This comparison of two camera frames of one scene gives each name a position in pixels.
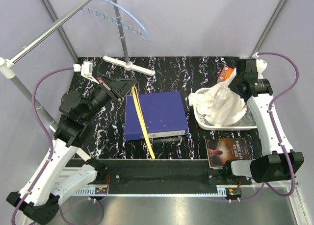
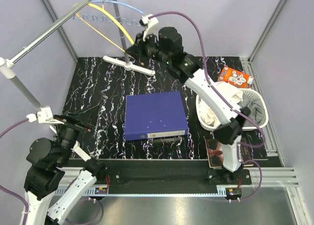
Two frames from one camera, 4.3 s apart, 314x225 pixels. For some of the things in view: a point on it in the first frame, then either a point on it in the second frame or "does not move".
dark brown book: (221, 150) does not move
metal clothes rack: (8, 65) does not move
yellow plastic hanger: (139, 111) -> (102, 9)
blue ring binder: (164, 115) does not move
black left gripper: (120, 87) -> (68, 119)
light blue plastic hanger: (121, 23) -> (110, 17)
